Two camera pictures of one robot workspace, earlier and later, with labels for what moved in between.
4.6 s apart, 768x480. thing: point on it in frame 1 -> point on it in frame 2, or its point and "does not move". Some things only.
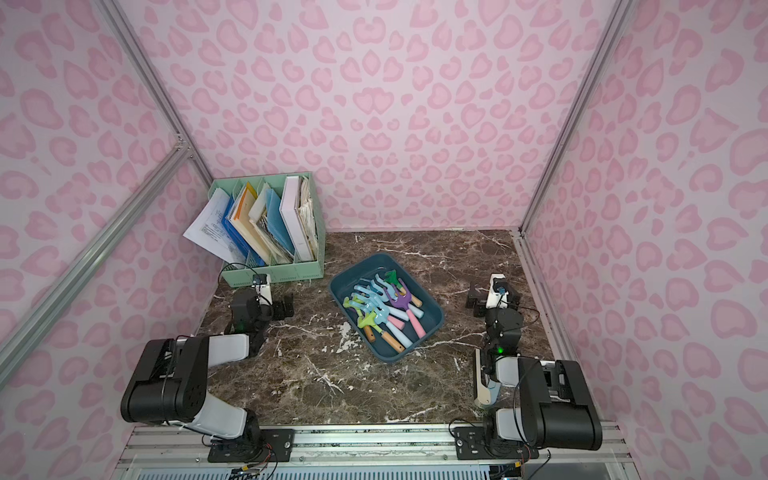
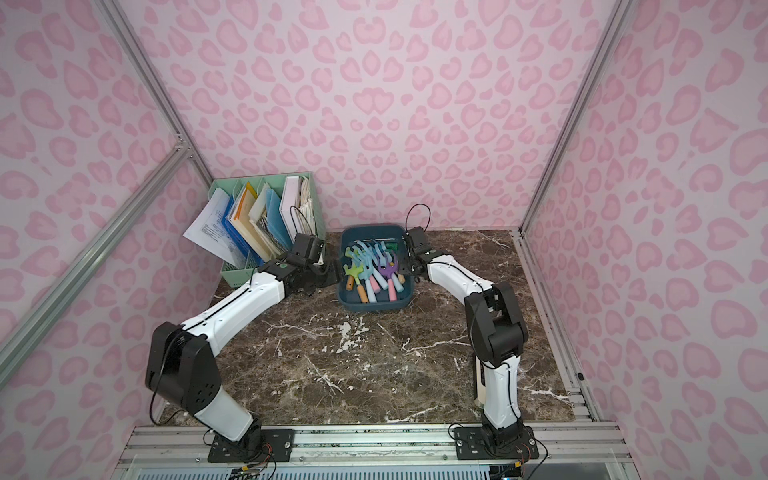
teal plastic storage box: [387, 306] -> [370, 273]
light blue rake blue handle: [380, 313] -> [366, 273]
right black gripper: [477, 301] -> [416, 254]
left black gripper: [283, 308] -> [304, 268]
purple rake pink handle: [402, 300] -> [388, 270]
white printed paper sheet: [208, 231] does not move
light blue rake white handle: [376, 294] -> [384, 256]
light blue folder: [276, 220] does not move
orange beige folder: [240, 218] does not move
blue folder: [238, 237] does not move
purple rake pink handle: [398, 323] -> [374, 284]
